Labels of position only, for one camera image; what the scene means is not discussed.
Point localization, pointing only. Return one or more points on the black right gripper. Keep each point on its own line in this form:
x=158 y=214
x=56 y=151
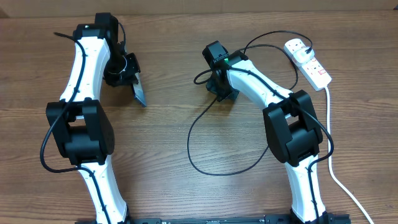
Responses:
x=212 y=88

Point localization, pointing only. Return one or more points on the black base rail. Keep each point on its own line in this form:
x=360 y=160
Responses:
x=217 y=220

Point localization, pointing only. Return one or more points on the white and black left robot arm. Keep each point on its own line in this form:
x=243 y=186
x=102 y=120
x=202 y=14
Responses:
x=78 y=123

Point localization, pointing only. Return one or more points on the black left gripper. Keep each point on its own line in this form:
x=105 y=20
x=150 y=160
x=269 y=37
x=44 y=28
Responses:
x=129 y=78

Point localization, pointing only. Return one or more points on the Samsung Galaxy smartphone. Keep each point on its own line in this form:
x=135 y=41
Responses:
x=138 y=91

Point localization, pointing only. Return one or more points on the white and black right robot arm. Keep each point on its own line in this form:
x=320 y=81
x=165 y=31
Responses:
x=293 y=131

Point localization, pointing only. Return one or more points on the white power strip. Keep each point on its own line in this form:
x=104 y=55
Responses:
x=313 y=71

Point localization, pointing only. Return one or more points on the white charger plug adapter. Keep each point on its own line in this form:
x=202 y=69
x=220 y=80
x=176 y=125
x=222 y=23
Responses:
x=303 y=55

